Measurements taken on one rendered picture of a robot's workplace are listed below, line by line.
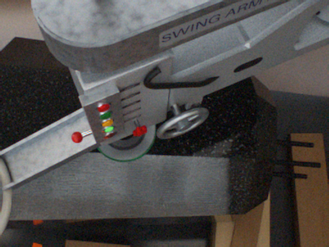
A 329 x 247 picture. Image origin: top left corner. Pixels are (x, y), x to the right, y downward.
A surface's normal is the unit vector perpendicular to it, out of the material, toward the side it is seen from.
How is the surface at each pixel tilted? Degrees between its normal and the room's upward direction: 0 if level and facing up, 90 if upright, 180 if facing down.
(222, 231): 0
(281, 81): 0
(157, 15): 0
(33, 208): 45
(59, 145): 15
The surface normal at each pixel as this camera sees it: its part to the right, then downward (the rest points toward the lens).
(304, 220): -0.05, -0.31
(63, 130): -0.29, -0.20
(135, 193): -0.07, 0.45
